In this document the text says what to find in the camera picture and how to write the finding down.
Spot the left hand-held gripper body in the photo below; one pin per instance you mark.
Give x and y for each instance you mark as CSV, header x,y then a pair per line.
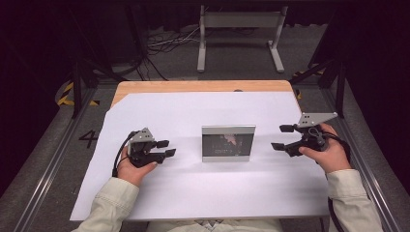
x,y
141,145

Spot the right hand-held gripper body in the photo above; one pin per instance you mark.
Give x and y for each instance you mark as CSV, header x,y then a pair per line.
x,y
311,138

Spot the silver photo frame black back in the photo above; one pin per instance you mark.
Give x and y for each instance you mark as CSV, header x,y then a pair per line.
x,y
228,143

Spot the person's left hand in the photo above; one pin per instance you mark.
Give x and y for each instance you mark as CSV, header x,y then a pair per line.
x,y
132,170

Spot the person's right hand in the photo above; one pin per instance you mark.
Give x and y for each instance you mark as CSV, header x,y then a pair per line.
x,y
332,158

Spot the yellow black floor tape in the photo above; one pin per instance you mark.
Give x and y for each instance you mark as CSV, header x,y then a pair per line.
x,y
299,95
64,96

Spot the black tripod stand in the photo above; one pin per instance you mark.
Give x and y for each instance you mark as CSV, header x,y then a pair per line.
x,y
338,77
80,74

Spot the person's torso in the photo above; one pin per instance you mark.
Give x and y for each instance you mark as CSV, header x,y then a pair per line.
x,y
212,226

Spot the grey metal stand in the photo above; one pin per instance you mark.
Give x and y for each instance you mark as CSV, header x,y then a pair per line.
x,y
240,20

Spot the aluminium floor rail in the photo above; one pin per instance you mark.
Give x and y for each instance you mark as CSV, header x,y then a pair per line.
x,y
48,174
364,154

